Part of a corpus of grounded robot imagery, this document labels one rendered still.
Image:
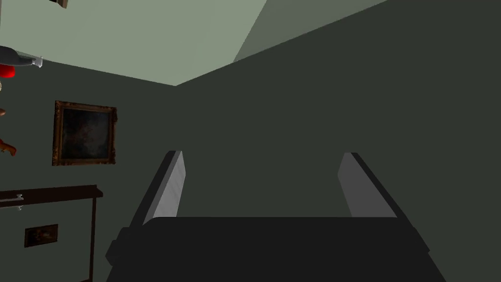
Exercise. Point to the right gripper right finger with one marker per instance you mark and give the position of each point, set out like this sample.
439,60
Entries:
366,192

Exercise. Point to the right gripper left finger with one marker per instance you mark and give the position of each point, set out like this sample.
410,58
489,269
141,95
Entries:
169,192

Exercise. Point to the large gold-framed dark painting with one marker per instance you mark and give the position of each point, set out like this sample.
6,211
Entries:
84,133

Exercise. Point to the dark wooden table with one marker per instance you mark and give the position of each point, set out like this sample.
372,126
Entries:
51,194

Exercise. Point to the small framed dark picture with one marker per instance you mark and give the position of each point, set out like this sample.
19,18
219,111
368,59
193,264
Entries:
41,235

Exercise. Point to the grey bottle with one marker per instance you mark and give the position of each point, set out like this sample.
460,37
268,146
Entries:
17,58

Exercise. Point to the red round object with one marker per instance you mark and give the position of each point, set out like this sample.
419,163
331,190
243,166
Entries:
6,71

